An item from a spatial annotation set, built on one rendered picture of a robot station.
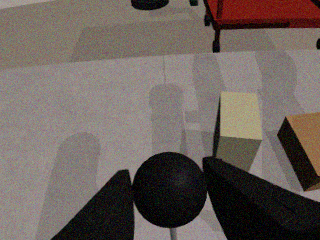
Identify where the french press with black plunger knob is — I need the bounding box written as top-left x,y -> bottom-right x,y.
132,152 -> 219,240

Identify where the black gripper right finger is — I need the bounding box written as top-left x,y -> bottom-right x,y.
201,156 -> 320,240

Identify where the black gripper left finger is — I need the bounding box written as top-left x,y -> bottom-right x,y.
49,169 -> 135,240

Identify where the brown block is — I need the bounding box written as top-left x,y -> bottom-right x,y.
277,112 -> 320,192

